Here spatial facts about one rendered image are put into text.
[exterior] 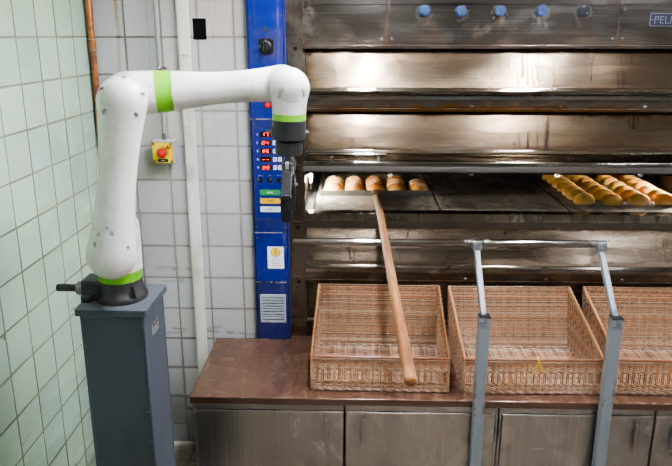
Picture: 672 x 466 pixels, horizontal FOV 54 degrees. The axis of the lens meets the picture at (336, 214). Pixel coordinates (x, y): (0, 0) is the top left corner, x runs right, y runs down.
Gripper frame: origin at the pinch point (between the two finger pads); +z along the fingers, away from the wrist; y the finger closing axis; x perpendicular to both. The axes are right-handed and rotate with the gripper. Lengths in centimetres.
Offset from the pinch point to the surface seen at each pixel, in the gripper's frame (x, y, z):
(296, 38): -5, -104, -45
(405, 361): 31, 39, 25
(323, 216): 8, -102, 31
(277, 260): -12, -99, 52
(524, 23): 89, -103, -54
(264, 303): -18, -99, 73
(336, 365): 16, -53, 78
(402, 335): 31.6, 25.0, 25.3
